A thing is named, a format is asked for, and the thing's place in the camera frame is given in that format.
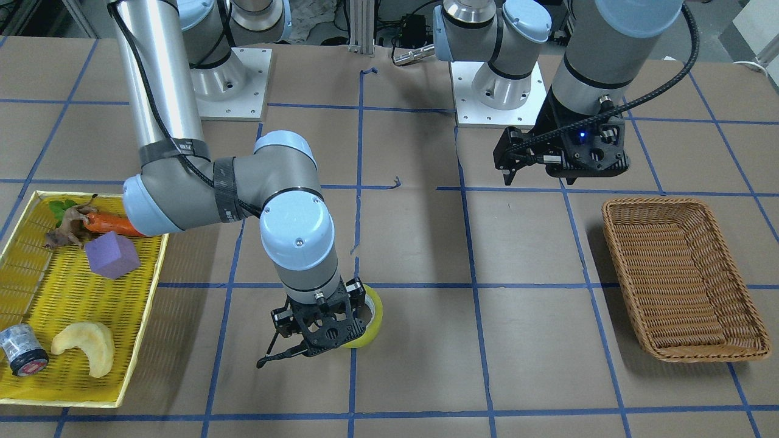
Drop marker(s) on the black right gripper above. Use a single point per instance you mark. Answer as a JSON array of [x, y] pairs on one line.
[[282, 320]]

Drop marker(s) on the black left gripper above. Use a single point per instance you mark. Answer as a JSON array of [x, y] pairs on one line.
[[549, 123]]

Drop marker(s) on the yellow clear tape roll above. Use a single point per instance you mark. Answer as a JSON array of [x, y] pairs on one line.
[[374, 304]]

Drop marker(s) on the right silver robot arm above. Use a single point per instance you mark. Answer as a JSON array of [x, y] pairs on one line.
[[178, 51]]

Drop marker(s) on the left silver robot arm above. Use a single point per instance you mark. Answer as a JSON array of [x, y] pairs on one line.
[[610, 42]]

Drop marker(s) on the brown wicker basket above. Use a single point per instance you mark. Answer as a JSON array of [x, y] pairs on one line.
[[686, 299]]

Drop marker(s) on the beige toy croissant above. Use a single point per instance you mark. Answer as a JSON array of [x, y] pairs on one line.
[[94, 339]]

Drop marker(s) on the purple foam block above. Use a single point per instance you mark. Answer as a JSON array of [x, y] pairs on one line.
[[112, 255]]

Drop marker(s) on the yellow plastic tray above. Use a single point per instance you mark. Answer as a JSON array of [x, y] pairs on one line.
[[50, 289]]

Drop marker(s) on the orange toy carrot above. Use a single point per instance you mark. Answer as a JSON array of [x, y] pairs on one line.
[[103, 223]]

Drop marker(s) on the brown toy root figure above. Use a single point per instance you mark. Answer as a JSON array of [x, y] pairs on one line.
[[72, 229]]

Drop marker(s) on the small grey labelled can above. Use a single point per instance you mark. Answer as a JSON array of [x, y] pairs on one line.
[[23, 351]]

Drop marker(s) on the green toy leaf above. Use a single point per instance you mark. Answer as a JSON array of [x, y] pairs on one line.
[[58, 208]]

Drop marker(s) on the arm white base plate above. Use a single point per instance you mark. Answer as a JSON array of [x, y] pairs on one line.
[[485, 100], [235, 90]]

